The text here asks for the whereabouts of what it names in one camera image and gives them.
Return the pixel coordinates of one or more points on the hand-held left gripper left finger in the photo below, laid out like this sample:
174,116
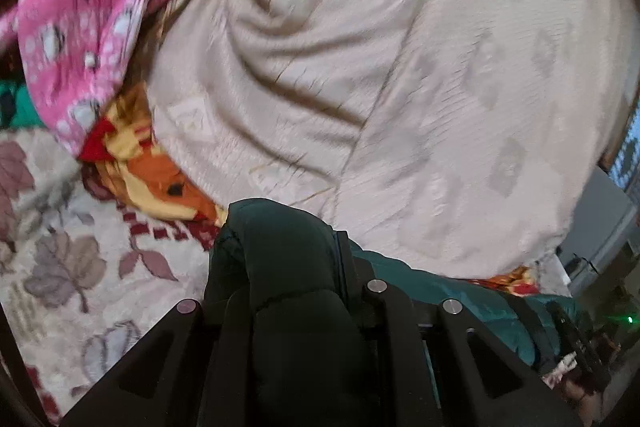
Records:
165,372

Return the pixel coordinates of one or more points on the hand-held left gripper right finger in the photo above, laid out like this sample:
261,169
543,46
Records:
400,357

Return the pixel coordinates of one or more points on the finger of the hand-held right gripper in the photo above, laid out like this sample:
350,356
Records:
575,342

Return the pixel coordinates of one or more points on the green puffer jacket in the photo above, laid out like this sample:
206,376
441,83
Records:
300,297

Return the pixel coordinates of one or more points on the grey board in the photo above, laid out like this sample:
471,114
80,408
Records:
605,232

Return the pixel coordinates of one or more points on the floral leaf blanket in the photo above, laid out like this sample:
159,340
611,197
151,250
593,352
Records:
75,257

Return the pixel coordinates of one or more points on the red yellow printed cloth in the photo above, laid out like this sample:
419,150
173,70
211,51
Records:
150,177

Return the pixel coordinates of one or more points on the beige patterned bedspread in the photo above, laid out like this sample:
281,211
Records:
400,82

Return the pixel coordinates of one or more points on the bright green cloth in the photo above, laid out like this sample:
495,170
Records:
22,107

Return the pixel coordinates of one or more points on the pink printed garment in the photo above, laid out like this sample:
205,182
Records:
75,32

